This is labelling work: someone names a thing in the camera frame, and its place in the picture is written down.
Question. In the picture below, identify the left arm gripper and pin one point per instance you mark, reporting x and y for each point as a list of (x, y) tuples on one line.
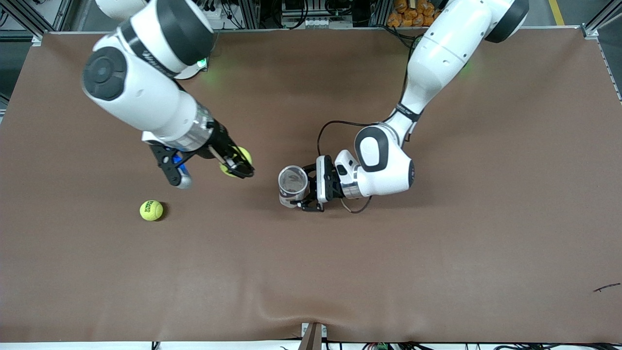
[(328, 184)]

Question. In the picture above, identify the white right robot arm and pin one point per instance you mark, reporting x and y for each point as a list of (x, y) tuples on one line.
[(146, 92)]

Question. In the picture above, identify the yellow tennis ball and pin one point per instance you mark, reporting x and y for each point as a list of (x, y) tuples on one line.
[(244, 154), (151, 210)]

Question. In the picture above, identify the Wilson tennis ball can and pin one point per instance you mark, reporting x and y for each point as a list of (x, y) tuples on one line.
[(293, 182)]

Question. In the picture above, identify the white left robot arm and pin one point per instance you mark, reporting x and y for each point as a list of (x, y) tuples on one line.
[(437, 63)]

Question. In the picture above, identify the aluminium diagonal frame strut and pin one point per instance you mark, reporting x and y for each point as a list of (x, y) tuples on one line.
[(602, 17), (29, 18)]

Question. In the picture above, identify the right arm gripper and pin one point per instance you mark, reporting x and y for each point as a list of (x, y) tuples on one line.
[(221, 139)]

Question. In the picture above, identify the brown table cover mat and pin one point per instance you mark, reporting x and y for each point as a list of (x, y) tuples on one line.
[(311, 267)]

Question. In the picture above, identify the pile of orange objects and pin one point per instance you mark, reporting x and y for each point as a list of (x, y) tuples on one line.
[(408, 13)]

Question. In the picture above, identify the aluminium frame post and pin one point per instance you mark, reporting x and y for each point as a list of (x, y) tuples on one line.
[(63, 14), (380, 13), (250, 13)]

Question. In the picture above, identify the camera mount clamp post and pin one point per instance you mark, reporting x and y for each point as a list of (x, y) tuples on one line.
[(311, 340)]

